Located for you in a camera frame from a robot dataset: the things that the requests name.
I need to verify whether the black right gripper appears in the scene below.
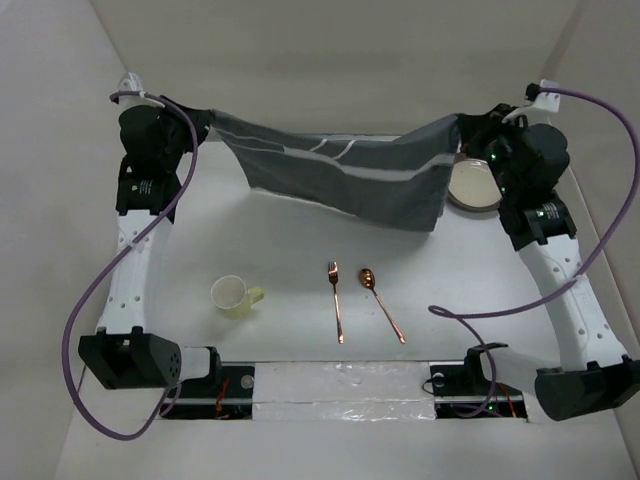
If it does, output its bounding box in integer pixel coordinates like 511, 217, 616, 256
458, 103, 532, 199

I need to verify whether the grey striped cloth placemat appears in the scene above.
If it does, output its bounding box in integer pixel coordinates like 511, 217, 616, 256
212, 110, 460, 233

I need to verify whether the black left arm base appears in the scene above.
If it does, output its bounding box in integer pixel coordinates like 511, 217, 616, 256
160, 363, 255, 421

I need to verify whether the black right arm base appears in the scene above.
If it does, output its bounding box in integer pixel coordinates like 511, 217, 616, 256
422, 346, 528, 420

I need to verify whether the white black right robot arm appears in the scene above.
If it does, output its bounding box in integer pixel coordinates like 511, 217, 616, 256
458, 104, 639, 421

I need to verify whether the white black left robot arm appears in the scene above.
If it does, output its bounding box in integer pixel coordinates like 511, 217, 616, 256
78, 96, 223, 397

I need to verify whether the brown rimmed cream plate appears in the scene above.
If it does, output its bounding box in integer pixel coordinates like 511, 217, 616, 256
447, 154, 501, 213

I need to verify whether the yellow plastic cup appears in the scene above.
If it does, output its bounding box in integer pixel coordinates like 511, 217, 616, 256
210, 275, 265, 319

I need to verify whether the copper spoon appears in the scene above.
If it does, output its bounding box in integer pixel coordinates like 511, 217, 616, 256
358, 268, 406, 344

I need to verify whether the copper fork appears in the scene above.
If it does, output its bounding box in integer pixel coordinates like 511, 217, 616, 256
328, 261, 344, 344

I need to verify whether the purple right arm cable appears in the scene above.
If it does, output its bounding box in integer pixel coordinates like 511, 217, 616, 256
428, 82, 640, 419

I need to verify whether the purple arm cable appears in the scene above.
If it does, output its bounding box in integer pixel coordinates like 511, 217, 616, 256
60, 89, 201, 442
428, 82, 640, 419

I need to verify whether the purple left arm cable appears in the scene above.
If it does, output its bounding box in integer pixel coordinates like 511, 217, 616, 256
60, 89, 201, 442

